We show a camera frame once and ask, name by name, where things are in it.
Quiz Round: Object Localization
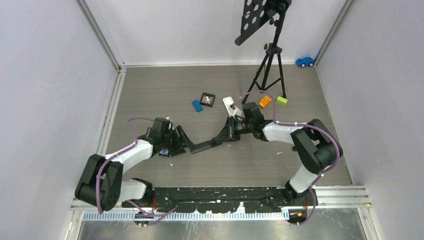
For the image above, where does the blue robot face toy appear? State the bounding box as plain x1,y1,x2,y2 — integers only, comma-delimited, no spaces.
158,149,170,157

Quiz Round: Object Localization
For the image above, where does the black tripod stand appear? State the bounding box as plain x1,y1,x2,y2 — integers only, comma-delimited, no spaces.
234,0,292,99

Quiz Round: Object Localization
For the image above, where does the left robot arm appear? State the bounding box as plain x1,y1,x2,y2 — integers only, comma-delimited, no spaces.
74,117,194,214

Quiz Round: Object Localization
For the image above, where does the green toy brick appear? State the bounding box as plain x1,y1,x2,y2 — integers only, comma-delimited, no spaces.
275,96,288,106

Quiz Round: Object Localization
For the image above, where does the blue toy car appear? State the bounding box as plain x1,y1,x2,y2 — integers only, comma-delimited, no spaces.
295,57,315,68

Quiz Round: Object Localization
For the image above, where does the blue toy brick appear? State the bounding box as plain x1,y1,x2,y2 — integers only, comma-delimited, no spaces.
192,100,204,113

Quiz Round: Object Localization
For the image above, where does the orange toy brick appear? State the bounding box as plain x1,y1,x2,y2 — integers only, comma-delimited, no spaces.
259,95,273,109

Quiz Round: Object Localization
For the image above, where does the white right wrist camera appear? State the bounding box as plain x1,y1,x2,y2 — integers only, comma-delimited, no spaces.
228,103,243,117

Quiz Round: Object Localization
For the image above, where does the black square frame box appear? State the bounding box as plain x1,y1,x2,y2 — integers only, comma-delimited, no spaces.
199,92,216,108

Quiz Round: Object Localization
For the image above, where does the white remote control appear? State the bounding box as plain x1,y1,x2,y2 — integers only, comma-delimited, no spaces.
222,96,235,117

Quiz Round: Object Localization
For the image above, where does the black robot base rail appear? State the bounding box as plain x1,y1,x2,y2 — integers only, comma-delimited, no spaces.
133,182,318,214

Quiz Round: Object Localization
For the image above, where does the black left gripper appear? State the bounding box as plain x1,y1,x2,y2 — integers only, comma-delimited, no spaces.
161,126,194,157

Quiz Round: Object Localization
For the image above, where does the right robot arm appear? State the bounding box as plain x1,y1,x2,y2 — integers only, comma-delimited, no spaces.
209,102,343,205

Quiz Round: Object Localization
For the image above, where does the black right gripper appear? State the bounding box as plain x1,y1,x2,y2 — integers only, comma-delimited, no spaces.
215,115,254,143

